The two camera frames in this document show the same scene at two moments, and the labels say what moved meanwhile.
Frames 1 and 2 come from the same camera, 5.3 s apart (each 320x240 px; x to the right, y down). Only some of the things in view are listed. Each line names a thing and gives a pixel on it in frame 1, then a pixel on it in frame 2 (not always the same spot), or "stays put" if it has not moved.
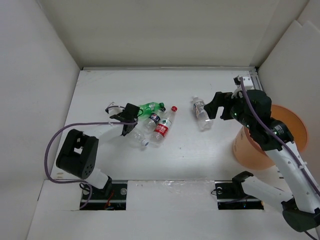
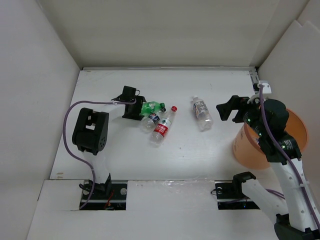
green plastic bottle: (144, 110) stays put
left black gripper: (119, 114) -> (136, 114)
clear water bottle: (204, 122) stays put
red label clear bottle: (162, 128) stays put
